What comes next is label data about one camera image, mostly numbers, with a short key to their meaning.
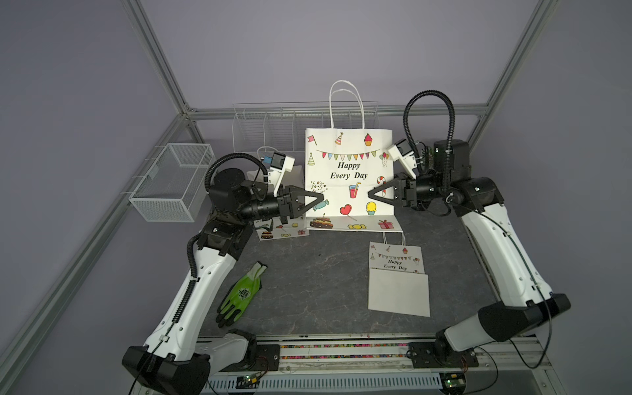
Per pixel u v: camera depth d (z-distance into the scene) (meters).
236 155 0.44
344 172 0.54
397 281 0.88
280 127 0.96
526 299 0.40
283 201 0.49
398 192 0.53
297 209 0.53
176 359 0.37
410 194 0.52
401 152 0.52
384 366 0.74
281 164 0.50
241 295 0.85
